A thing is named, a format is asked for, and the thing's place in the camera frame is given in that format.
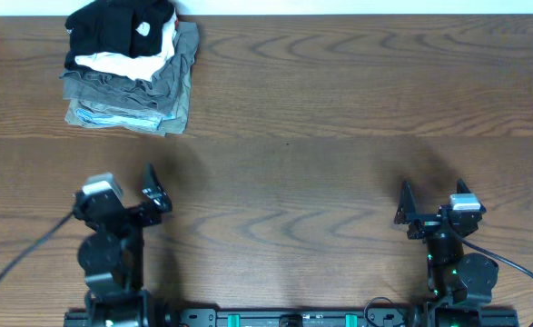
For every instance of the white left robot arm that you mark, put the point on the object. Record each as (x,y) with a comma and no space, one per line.
(112,257)

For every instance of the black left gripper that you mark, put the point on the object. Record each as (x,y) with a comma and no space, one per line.
(150,215)

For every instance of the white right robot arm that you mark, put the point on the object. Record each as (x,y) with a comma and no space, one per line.
(461,283)

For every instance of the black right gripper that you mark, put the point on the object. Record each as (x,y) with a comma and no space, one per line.
(407,214)

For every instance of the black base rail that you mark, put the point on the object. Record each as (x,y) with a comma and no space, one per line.
(374,316)

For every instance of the black t-shirt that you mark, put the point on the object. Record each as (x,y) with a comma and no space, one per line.
(127,27)

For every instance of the grey folded shirt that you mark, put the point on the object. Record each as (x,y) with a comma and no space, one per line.
(166,95)

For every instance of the white folded shirt top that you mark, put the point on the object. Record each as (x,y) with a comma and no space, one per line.
(138,68)

